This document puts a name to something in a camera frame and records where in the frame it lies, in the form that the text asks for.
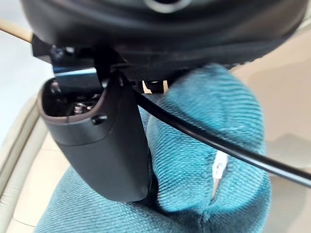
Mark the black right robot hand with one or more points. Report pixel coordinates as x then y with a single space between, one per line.
155 36

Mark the teal woven cushion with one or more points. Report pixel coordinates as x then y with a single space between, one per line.
184 155

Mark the white cushion label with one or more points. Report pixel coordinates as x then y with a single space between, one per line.
218 167

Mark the beige leather sofa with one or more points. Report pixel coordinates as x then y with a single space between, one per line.
19 145

